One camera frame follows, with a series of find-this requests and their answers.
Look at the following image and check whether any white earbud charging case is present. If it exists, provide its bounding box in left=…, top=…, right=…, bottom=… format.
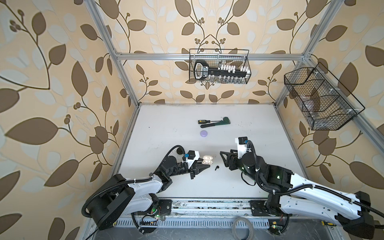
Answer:
left=203, top=155, right=213, bottom=165

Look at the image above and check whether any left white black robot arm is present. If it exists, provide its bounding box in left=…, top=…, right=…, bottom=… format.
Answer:
left=81, top=145, right=213, bottom=233

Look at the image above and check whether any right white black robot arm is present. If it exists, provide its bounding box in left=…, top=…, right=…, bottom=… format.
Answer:
left=220, top=138, right=384, bottom=240

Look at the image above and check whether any purple round earbud case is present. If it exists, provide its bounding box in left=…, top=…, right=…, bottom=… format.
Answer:
left=200, top=130, right=208, bottom=138

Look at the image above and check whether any black tool set in basket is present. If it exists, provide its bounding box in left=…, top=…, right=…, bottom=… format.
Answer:
left=192, top=60, right=251, bottom=82

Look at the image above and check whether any small yellow black screwdriver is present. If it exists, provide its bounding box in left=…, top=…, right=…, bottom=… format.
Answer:
left=321, top=221, right=333, bottom=226

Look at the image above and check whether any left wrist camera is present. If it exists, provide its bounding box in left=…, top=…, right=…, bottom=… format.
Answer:
left=184, top=151, right=200, bottom=164

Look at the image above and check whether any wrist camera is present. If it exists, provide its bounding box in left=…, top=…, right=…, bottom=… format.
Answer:
left=235, top=137, right=248, bottom=159
left=184, top=151, right=200, bottom=164

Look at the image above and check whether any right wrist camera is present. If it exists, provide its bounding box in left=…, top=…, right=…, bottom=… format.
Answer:
left=235, top=137, right=248, bottom=159

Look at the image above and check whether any green handled tool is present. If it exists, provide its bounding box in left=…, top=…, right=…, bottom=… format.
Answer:
left=199, top=117, right=231, bottom=129

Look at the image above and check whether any side wire basket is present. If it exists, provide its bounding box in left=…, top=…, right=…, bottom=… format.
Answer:
left=284, top=63, right=366, bottom=131

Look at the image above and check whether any back wire basket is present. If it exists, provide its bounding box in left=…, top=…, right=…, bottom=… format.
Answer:
left=189, top=48, right=252, bottom=85

